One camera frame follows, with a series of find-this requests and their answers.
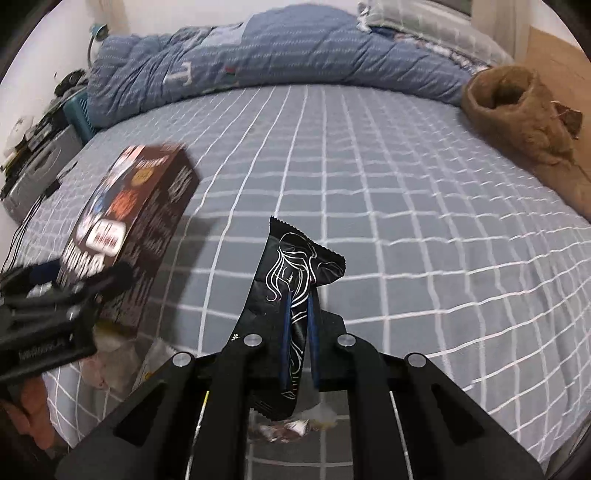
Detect dark brown snack box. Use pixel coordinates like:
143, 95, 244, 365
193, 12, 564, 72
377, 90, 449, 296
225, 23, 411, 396
57, 144, 200, 332

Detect black printed snack wrapper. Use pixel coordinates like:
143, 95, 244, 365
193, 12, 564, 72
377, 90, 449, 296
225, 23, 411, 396
230, 217, 346, 421

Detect clear plastic bag red stains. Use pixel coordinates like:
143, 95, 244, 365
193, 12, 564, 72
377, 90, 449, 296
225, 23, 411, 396
247, 402, 338, 444

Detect left hand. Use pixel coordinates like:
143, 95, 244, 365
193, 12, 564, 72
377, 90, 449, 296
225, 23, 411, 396
1, 377, 55, 450

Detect white plastic bag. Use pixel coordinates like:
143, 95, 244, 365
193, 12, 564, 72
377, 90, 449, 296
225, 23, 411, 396
80, 323, 177, 392

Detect grey hard suitcase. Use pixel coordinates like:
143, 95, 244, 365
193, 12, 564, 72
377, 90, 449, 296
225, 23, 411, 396
1, 126, 82, 224

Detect grey checked bed mattress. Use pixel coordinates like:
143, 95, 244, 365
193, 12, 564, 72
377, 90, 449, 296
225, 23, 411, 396
19, 86, 590, 461

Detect blue desk lamp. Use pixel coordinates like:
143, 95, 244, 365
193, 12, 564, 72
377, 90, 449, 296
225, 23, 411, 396
86, 23, 109, 68

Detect blue striped duvet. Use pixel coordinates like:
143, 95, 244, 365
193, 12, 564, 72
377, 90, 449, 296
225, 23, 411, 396
87, 4, 473, 128

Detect brown fleece garment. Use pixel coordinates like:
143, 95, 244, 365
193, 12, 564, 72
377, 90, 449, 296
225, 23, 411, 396
461, 65, 590, 219

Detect wooden headboard panel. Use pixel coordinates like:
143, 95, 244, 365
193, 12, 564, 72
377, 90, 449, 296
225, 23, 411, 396
525, 27, 591, 119

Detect grey checked pillow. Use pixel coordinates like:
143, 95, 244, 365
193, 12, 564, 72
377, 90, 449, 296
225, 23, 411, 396
358, 1, 514, 66

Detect striped curtain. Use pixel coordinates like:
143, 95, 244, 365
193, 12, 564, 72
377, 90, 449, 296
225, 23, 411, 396
471, 0, 531, 62

